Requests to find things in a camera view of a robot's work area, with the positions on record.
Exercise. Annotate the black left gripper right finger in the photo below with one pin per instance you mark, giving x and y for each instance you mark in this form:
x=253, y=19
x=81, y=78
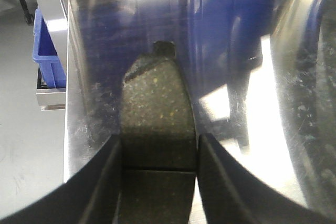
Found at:
x=231, y=194

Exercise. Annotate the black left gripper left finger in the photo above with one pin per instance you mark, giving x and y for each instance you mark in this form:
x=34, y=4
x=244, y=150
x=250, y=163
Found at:
x=90, y=196

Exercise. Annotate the blue bin below rack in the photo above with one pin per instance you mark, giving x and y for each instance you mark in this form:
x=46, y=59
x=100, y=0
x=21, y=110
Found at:
x=45, y=55

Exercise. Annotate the stainless steel rack frame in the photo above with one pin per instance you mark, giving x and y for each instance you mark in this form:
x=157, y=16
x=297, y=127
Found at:
x=55, y=15

